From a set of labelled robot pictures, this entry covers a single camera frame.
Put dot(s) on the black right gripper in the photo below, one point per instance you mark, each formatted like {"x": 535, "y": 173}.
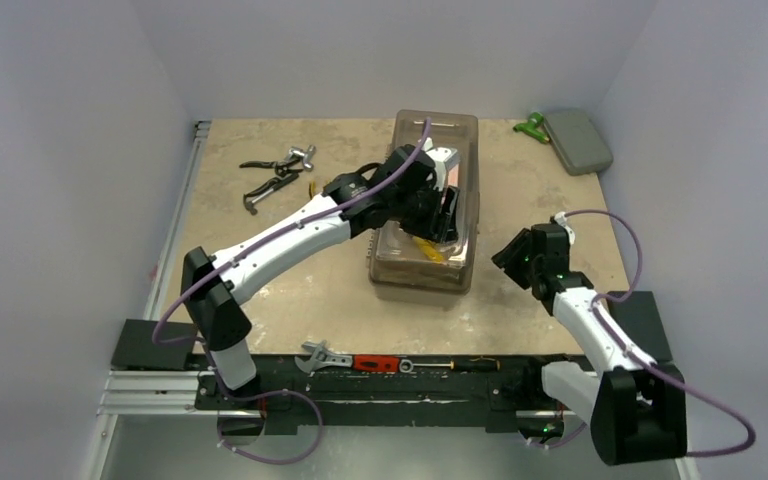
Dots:
{"x": 516, "y": 254}

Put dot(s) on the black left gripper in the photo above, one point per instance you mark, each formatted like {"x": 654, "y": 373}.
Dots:
{"x": 428, "y": 229}

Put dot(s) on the thin yellow black screwdriver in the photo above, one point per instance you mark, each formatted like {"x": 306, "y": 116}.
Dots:
{"x": 429, "y": 250}

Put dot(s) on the beige translucent tool box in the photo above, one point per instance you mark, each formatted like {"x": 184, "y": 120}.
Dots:
{"x": 397, "y": 270}

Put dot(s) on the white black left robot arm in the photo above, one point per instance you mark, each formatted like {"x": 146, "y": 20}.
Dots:
{"x": 411, "y": 187}

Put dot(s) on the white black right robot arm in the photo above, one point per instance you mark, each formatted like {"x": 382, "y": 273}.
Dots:
{"x": 630, "y": 403}

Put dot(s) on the green plastic tool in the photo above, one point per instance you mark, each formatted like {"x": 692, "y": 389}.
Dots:
{"x": 532, "y": 127}

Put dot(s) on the black box right side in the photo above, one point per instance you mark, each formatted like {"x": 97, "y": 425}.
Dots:
{"x": 639, "y": 317}

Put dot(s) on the grey plastic case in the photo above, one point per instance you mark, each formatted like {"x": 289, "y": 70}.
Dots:
{"x": 577, "y": 143}

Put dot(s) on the black long nose pliers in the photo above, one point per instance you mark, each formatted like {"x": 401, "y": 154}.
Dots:
{"x": 251, "y": 199}

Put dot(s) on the silver adjustable wrench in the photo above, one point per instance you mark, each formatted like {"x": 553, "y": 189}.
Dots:
{"x": 320, "y": 357}

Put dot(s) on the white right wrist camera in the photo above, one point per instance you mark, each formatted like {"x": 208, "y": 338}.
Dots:
{"x": 561, "y": 220}

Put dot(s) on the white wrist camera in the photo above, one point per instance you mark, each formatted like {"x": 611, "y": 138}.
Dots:
{"x": 446, "y": 164}
{"x": 561, "y": 220}

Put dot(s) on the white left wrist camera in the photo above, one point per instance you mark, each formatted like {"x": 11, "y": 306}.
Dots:
{"x": 446, "y": 164}

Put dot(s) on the red handled ratchet tool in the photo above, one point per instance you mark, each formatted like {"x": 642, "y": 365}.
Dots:
{"x": 382, "y": 364}

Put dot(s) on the black handled pliers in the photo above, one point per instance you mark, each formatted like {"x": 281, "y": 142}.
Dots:
{"x": 278, "y": 166}

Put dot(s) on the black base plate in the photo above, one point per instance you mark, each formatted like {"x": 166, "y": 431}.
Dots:
{"x": 282, "y": 398}

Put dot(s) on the black box on rail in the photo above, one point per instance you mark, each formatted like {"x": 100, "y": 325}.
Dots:
{"x": 135, "y": 350}

